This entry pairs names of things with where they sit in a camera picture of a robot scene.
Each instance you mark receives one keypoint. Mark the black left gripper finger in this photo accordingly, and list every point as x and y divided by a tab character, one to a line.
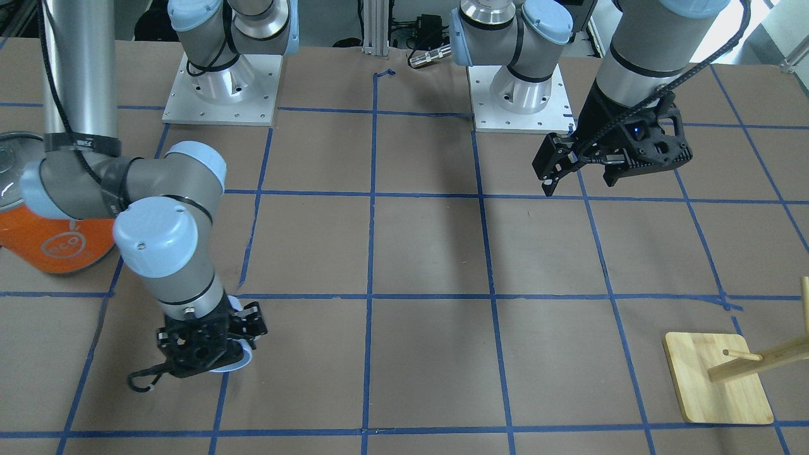
614	172
552	162

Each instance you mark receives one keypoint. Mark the silver metal connector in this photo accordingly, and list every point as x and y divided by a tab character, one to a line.
420	59

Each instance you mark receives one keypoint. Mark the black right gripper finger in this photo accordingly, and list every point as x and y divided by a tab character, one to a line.
247	324
155	373

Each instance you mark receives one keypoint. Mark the light blue cup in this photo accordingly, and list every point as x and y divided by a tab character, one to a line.
242	355

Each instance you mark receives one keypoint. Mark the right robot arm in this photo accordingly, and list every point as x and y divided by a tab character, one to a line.
83	174

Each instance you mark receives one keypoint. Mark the wooden cup stand base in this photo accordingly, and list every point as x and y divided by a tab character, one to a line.
742	401

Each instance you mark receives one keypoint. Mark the aluminium frame post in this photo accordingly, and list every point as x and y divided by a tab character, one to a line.
375	27

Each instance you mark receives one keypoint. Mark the wooden cup stand pegs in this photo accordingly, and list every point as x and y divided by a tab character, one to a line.
747	363

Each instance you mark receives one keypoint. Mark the orange eco bucket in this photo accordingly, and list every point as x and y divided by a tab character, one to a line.
54	246

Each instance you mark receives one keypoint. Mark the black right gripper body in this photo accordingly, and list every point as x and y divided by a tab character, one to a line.
251	323

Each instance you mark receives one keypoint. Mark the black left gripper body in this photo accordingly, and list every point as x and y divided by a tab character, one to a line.
593	116

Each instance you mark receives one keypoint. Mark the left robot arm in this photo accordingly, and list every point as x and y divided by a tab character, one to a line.
649	53

